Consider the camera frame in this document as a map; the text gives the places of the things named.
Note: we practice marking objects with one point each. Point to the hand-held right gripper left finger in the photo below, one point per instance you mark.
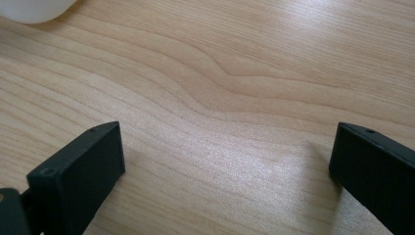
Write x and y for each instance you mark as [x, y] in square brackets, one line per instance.
[78, 176]

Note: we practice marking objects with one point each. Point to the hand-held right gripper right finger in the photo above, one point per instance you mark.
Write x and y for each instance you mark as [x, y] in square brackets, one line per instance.
[375, 169]

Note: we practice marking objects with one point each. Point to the white plastic container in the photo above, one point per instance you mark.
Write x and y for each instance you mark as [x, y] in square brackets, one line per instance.
[31, 9]

